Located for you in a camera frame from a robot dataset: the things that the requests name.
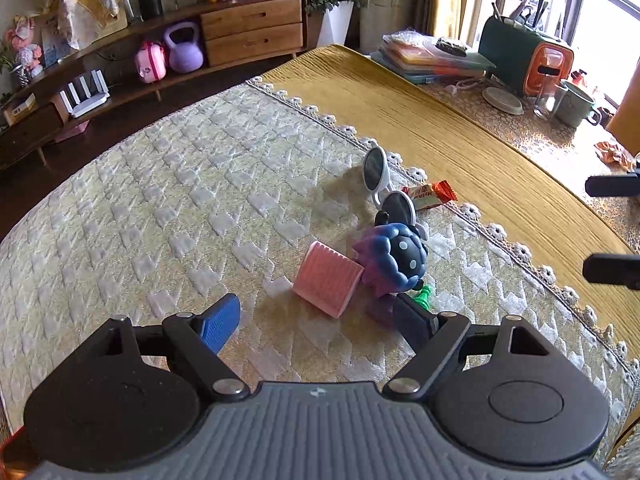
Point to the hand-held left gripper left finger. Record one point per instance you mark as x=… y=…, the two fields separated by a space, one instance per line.
x=220 y=322

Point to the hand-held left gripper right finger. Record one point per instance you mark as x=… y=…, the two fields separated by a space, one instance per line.
x=412 y=322

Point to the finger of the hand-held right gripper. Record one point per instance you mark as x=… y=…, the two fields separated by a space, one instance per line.
x=612 y=270
x=612 y=185

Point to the blue purple grape toy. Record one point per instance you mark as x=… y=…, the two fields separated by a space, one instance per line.
x=395 y=260

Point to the pink ribbed brush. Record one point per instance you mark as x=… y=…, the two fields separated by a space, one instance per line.
x=327 y=280

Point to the red snack packet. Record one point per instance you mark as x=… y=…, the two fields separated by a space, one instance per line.
x=430 y=196

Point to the white sunglasses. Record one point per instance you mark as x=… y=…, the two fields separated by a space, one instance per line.
x=375 y=170

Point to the orange crumpled wrapper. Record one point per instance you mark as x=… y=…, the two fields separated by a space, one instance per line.
x=615 y=155

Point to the green mug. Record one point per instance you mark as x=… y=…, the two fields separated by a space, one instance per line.
x=575 y=107

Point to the clear drinking glass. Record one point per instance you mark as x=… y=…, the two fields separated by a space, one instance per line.
x=547 y=100

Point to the cream quilted table mat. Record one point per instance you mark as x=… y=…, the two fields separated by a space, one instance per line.
x=175 y=200

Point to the white round coaster lid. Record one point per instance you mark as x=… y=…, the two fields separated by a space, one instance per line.
x=501 y=100

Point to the green orange utensil holder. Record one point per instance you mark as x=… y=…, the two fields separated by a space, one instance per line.
x=505 y=55

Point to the yellow table runner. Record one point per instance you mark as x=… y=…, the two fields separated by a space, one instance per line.
x=450 y=135

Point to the dark bagged snack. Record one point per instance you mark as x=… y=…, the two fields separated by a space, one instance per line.
x=451 y=46

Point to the stack of books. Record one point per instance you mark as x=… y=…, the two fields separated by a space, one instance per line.
x=425 y=62

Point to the pink flat box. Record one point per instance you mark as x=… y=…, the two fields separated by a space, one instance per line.
x=72 y=131

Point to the white router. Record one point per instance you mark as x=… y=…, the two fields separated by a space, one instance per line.
x=85 y=100

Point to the pink toy suitcase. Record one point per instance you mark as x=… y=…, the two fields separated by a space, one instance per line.
x=150 y=62

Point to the purple kettlebell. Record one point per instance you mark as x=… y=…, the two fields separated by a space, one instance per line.
x=184 y=52

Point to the cream standing air conditioner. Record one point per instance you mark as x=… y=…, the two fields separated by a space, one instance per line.
x=390 y=5

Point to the wooden television cabinet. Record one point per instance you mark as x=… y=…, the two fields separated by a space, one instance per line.
x=250 y=25

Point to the white planter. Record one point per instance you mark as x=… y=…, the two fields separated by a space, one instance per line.
x=335 y=25

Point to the black cylinder speaker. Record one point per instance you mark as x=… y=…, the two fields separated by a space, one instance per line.
x=149 y=0

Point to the pink plush doll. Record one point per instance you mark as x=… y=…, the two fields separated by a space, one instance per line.
x=25 y=45

